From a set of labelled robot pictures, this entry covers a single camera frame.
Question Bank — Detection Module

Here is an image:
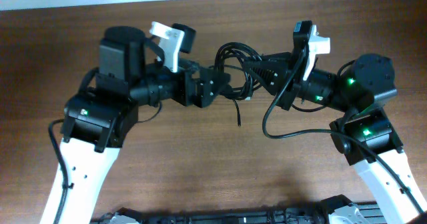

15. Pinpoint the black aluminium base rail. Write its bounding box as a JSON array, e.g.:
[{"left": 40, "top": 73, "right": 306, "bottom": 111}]
[{"left": 90, "top": 195, "right": 386, "bottom": 224}]

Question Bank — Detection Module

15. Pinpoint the right camera black cable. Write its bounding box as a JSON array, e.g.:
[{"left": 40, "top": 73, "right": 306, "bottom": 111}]
[{"left": 262, "top": 47, "right": 426, "bottom": 215}]

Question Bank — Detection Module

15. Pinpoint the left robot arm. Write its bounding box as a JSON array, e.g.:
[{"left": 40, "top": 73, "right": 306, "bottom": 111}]
[{"left": 41, "top": 22, "right": 230, "bottom": 223}]

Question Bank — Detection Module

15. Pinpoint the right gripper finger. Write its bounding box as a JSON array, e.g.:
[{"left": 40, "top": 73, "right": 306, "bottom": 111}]
[
  {"left": 243, "top": 59, "right": 290, "bottom": 95},
  {"left": 261, "top": 52, "right": 292, "bottom": 61}
]

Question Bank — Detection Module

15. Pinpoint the camera black cable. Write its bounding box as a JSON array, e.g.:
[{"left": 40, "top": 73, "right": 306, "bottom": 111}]
[
  {"left": 48, "top": 119, "right": 75, "bottom": 224},
  {"left": 262, "top": 47, "right": 426, "bottom": 215}
]

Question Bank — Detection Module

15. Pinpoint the left camera black cable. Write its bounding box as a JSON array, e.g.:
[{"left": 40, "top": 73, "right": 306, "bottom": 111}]
[{"left": 48, "top": 119, "right": 75, "bottom": 224}]

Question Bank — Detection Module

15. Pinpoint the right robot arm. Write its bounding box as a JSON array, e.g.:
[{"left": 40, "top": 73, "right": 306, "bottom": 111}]
[{"left": 243, "top": 21, "right": 426, "bottom": 223}]

